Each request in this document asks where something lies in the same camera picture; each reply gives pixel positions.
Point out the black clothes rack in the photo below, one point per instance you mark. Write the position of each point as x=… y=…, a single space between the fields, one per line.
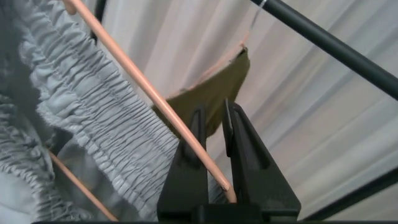
x=326 y=40

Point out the pink clothes hanger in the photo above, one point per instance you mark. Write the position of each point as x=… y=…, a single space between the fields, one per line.
x=217 y=63
x=140 y=81

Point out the green printed sleeveless shirt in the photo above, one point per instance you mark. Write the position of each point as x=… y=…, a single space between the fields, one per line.
x=214 y=90

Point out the white curtain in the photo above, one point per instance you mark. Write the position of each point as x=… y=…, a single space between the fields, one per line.
x=311 y=124

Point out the pale grey garment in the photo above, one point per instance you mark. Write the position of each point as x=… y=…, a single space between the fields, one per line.
x=93 y=102

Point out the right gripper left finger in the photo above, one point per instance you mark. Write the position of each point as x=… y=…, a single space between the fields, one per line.
x=186 y=186

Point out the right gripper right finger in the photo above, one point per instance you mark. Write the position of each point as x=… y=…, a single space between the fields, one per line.
x=261 y=186

